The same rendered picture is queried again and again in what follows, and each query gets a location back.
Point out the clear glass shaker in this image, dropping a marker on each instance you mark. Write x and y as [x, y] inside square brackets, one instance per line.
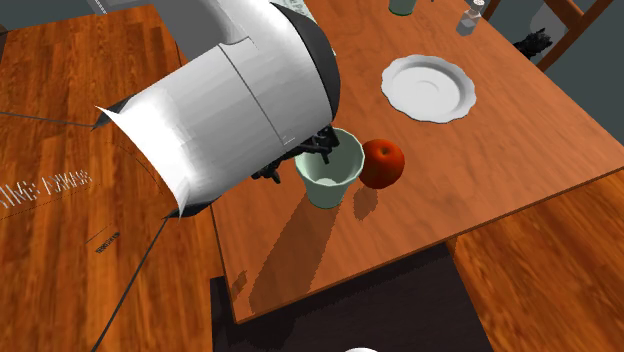
[469, 22]

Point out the black shaggy object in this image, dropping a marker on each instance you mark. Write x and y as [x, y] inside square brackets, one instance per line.
[534, 43]

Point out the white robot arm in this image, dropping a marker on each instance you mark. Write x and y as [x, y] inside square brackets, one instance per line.
[244, 102]

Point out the wooden table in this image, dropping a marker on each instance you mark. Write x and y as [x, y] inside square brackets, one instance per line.
[512, 161]

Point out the red apple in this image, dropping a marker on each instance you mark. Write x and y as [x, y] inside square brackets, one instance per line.
[382, 164]

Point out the white scalloped plate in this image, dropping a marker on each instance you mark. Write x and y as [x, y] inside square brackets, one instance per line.
[429, 88]

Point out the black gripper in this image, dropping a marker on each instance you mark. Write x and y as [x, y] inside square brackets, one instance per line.
[327, 139]

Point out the pale green cup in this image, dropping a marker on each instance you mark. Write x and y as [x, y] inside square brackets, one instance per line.
[325, 191]

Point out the wooden chair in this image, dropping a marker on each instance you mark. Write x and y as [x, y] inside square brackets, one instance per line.
[570, 27]

